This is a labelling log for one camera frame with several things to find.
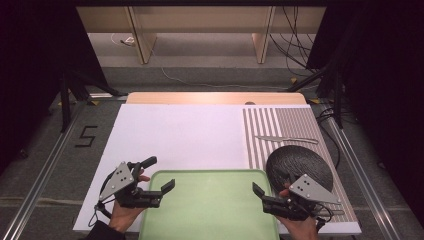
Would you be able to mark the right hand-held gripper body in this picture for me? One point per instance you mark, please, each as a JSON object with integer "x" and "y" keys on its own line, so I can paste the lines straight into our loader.
{"x": 311, "y": 191}

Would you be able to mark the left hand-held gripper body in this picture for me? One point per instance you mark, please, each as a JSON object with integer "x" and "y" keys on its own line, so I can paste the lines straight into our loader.
{"x": 117, "y": 180}

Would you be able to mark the black woven round basket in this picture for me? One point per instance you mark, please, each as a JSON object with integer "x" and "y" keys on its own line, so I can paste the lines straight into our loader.
{"x": 300, "y": 160}

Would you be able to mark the green plastic tray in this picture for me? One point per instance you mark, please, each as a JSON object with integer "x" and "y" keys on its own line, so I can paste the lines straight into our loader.
{"x": 206, "y": 206}

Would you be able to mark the person's left hand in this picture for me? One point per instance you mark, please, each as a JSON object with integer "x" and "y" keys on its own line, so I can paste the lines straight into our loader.
{"x": 124, "y": 218}

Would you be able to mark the person's right hand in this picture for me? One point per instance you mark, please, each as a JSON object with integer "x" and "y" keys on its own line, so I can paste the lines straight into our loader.
{"x": 300, "y": 230}

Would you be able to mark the white foam board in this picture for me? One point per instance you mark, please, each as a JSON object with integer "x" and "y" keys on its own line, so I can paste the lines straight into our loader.
{"x": 183, "y": 133}

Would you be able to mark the black tape numeral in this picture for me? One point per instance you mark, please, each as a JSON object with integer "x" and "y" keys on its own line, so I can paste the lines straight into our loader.
{"x": 83, "y": 146}

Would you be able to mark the striped grey placemat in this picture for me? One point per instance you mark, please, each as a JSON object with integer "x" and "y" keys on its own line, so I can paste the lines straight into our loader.
{"x": 293, "y": 123}

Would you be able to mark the yellow tape piece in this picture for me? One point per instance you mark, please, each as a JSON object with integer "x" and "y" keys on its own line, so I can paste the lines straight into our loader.
{"x": 94, "y": 102}
{"x": 314, "y": 100}
{"x": 293, "y": 80}

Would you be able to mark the black metal stand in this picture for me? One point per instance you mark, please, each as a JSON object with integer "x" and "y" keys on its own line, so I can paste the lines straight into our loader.
{"x": 65, "y": 106}
{"x": 338, "y": 106}

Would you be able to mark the white plug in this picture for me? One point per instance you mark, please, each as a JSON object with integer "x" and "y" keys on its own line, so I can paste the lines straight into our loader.
{"x": 129, "y": 41}

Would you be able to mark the black curtain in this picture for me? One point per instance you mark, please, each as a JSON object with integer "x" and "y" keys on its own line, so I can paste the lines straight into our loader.
{"x": 26, "y": 66}
{"x": 383, "y": 66}

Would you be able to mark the light wooden desk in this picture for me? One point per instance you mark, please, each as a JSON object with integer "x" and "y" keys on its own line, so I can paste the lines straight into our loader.
{"x": 200, "y": 18}

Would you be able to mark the aluminium floor rail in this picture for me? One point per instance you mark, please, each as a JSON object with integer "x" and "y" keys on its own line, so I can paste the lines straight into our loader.
{"x": 359, "y": 176}
{"x": 41, "y": 178}

